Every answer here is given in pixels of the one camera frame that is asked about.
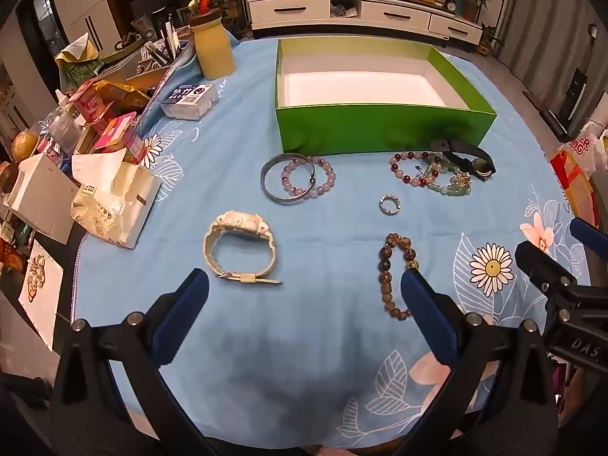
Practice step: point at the white picture card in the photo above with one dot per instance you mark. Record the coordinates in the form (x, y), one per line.
(40, 289)

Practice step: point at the orange fruit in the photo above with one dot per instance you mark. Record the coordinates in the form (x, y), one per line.
(24, 146)

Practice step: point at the green snack bag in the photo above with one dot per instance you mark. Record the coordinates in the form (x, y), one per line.
(76, 64)

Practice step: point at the alarm clock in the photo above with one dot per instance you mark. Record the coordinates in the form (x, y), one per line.
(451, 5)

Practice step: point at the white wristwatch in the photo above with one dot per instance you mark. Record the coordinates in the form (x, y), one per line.
(237, 221)

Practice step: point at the silver bangle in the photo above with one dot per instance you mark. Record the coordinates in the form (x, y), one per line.
(262, 178)

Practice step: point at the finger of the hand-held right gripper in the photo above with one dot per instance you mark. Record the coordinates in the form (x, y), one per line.
(589, 233)
(539, 259)

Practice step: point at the green cardboard box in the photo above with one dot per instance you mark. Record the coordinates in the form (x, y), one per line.
(342, 128)

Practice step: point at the white tall cabinet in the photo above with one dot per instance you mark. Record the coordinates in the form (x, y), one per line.
(85, 9)

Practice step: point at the white cardboard box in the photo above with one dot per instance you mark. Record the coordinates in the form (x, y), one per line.
(38, 190)

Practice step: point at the white plastic bag red print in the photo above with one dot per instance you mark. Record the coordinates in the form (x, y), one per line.
(586, 145)

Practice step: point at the red and yellow bag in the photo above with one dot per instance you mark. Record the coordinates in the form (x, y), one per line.
(577, 190)

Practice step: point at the black wristwatch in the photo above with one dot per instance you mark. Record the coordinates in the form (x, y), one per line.
(479, 154)

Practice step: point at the white tv cabinet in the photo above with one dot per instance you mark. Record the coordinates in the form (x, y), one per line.
(294, 9)

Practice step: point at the red and white snack packet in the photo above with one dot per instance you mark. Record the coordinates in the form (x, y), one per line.
(90, 104)

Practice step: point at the yellow bottle with brown lid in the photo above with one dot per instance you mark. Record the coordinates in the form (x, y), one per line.
(213, 47)

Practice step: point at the blue floral tablecloth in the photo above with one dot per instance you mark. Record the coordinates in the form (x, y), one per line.
(327, 247)

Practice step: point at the clear plastic box black label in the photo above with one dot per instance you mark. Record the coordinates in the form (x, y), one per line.
(190, 95)

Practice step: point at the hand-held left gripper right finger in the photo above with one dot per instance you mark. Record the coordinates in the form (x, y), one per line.
(427, 311)

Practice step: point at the dark planter with plants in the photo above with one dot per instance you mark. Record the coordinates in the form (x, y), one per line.
(225, 2)

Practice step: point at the tall potted plant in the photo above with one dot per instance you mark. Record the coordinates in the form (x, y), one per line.
(475, 2)

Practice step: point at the small potted plant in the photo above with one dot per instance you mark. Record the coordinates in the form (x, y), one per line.
(489, 40)

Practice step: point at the pink carton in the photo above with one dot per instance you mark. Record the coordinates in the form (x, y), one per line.
(118, 128)

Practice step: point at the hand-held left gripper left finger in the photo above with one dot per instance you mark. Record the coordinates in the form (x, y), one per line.
(183, 301)

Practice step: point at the tissue packet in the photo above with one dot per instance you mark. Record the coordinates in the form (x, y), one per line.
(118, 199)

